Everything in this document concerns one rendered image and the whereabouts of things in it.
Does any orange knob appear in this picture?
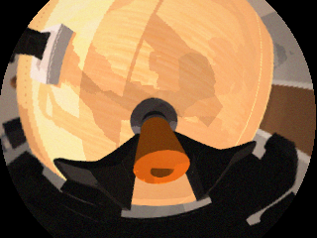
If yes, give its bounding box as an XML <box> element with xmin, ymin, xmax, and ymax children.
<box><xmin>134</xmin><ymin>118</ymin><xmax>190</xmax><ymax>183</ymax></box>

